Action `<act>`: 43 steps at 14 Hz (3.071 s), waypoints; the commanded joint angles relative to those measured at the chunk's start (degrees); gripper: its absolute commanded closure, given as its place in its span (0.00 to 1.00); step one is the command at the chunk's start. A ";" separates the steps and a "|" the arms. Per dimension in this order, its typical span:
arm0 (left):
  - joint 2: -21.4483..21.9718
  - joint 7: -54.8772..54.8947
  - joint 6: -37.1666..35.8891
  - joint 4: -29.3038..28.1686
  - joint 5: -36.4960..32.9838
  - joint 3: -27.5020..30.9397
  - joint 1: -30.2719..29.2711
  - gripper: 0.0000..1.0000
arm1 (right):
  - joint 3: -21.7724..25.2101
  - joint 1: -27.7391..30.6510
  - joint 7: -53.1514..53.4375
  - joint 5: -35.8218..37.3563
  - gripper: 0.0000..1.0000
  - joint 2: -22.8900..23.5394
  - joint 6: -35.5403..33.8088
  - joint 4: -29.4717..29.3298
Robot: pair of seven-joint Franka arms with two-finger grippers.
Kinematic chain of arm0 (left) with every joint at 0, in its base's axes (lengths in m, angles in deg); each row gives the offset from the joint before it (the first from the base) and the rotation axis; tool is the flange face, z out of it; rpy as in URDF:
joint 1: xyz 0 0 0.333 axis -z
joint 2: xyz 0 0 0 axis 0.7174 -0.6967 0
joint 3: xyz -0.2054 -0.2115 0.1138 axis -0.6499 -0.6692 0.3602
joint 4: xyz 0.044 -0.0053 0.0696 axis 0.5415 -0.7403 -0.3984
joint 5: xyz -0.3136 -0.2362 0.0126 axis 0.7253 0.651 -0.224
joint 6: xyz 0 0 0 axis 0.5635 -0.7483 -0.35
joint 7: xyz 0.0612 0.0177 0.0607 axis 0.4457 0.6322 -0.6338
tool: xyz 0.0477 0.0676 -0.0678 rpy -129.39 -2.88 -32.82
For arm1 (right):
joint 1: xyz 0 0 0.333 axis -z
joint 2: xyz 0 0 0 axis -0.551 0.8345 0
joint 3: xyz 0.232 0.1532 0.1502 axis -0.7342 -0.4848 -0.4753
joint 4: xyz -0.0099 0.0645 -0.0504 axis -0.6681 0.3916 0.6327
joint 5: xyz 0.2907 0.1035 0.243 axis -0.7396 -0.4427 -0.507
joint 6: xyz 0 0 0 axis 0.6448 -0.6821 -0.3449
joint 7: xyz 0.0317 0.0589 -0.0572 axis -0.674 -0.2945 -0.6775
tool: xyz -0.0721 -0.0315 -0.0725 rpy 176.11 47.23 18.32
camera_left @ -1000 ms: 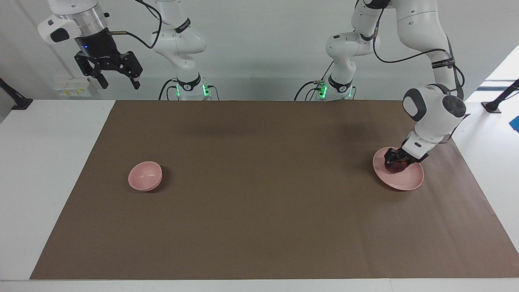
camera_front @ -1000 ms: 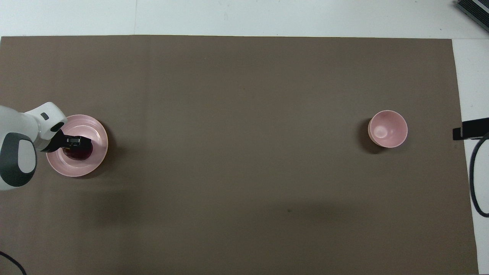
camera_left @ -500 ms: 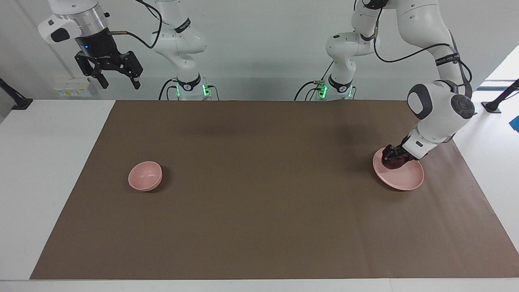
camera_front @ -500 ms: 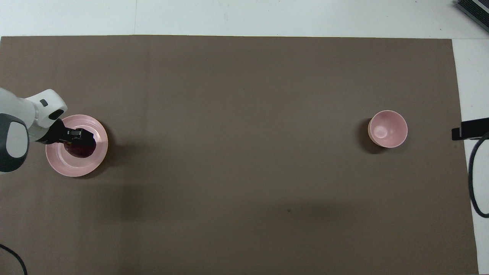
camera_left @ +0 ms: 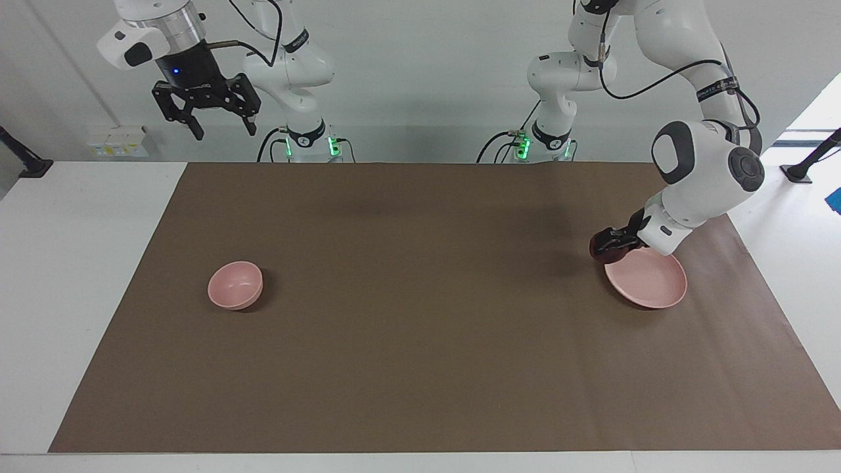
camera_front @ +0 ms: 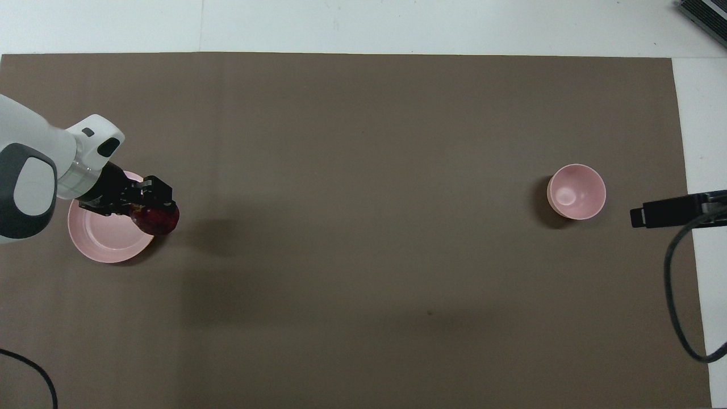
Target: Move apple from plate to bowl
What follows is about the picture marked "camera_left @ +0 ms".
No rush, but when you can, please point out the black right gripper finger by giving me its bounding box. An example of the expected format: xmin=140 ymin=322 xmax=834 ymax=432
xmin=227 ymin=74 xmax=261 ymax=137
xmin=152 ymin=82 xmax=204 ymax=141

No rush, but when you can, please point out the dark red apple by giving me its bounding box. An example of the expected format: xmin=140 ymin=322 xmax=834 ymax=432
xmin=589 ymin=233 xmax=639 ymax=265

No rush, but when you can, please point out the pink plate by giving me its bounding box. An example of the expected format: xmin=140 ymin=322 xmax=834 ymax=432
xmin=604 ymin=246 xmax=688 ymax=309

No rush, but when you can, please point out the pink bowl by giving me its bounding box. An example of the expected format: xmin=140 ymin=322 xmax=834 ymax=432
xmin=208 ymin=261 xmax=264 ymax=311

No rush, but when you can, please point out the black clamp stand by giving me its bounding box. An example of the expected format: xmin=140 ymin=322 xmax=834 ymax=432
xmin=781 ymin=128 xmax=841 ymax=183
xmin=0 ymin=125 xmax=53 ymax=178

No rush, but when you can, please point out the brown table mat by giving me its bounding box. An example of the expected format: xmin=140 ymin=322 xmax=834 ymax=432
xmin=48 ymin=161 xmax=841 ymax=454

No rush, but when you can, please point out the black base power cable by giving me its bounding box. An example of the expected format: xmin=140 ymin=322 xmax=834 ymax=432
xmin=256 ymin=127 xmax=290 ymax=163
xmin=476 ymin=99 xmax=543 ymax=164

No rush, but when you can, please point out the white wall power outlet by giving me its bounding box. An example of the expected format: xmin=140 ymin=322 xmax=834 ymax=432
xmin=87 ymin=125 xmax=150 ymax=158

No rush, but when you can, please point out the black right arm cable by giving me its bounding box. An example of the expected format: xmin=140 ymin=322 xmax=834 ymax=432
xmin=207 ymin=0 xmax=284 ymax=67

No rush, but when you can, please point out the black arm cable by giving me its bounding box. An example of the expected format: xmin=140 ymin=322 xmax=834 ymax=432
xmin=207 ymin=0 xmax=284 ymax=67
xmin=598 ymin=12 xmax=761 ymax=129

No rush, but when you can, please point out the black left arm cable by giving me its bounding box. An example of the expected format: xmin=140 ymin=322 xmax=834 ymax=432
xmin=598 ymin=12 xmax=761 ymax=129

